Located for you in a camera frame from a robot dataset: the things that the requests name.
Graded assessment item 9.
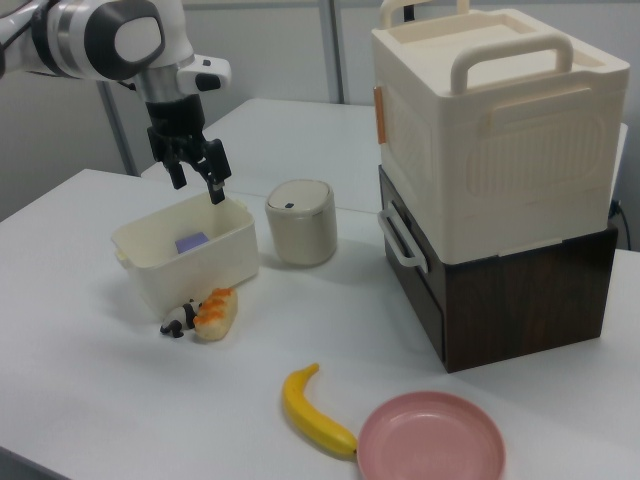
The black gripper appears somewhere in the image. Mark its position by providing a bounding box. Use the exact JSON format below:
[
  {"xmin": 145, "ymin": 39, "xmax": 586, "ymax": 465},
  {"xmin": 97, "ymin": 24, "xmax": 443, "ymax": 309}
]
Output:
[{"xmin": 145, "ymin": 93, "xmax": 234, "ymax": 206}]

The white plastic box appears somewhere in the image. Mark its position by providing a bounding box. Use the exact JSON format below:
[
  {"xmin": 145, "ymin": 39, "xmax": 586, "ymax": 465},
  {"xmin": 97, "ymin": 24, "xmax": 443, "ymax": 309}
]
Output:
[{"xmin": 110, "ymin": 193, "xmax": 260, "ymax": 318}]

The purple block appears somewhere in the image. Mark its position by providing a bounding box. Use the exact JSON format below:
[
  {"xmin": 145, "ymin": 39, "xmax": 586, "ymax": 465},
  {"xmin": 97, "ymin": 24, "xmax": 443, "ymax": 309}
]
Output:
[{"xmin": 174, "ymin": 230, "xmax": 211, "ymax": 256}]

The beige round lidded bin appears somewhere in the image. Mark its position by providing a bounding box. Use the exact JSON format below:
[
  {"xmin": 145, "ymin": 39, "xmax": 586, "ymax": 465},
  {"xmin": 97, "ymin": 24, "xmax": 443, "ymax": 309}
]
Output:
[{"xmin": 263, "ymin": 179, "xmax": 339, "ymax": 268}]

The toy bread with orange topping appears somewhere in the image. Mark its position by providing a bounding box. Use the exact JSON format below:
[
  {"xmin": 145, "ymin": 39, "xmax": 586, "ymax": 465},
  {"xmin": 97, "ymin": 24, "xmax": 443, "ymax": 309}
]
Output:
[{"xmin": 192, "ymin": 286, "xmax": 240, "ymax": 345}]

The small panda figurine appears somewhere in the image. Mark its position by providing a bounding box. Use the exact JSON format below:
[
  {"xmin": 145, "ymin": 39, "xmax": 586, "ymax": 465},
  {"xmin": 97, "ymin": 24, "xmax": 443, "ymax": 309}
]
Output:
[{"xmin": 159, "ymin": 298, "xmax": 204, "ymax": 339}]

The yellow banana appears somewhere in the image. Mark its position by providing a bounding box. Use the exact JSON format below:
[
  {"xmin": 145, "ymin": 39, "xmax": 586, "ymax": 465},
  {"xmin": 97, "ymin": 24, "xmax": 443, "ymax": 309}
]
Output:
[{"xmin": 281, "ymin": 362, "xmax": 360, "ymax": 461}]

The pink plate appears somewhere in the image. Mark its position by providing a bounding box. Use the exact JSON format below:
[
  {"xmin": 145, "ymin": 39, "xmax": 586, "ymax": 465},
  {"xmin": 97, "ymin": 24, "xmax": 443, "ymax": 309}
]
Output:
[{"xmin": 356, "ymin": 390, "xmax": 507, "ymax": 480}]

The dark wooden drawer cabinet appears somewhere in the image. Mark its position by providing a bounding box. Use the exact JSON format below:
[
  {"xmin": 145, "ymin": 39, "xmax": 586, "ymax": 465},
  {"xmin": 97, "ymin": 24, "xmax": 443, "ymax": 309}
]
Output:
[{"xmin": 376, "ymin": 164, "xmax": 619, "ymax": 375}]

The grey partition post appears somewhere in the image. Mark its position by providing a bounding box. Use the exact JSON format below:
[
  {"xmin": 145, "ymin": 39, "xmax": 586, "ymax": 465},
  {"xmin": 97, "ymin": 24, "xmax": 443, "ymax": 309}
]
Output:
[
  {"xmin": 318, "ymin": 0, "xmax": 347, "ymax": 105},
  {"xmin": 96, "ymin": 79, "xmax": 140, "ymax": 177}
]

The white drawer handle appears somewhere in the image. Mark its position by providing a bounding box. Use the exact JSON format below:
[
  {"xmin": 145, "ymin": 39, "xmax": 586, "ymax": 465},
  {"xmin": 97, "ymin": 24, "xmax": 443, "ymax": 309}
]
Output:
[{"xmin": 376, "ymin": 208, "xmax": 431, "ymax": 274}]

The cream storage box with handles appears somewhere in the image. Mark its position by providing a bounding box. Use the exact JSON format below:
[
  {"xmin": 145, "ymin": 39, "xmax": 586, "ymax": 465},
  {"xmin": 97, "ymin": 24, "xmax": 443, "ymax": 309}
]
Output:
[{"xmin": 370, "ymin": 0, "xmax": 631, "ymax": 259}]

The black cable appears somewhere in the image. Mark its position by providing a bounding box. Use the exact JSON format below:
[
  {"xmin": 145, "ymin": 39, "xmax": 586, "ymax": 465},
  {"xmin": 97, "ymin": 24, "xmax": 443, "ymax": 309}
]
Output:
[{"xmin": 606, "ymin": 198, "xmax": 633, "ymax": 249}]

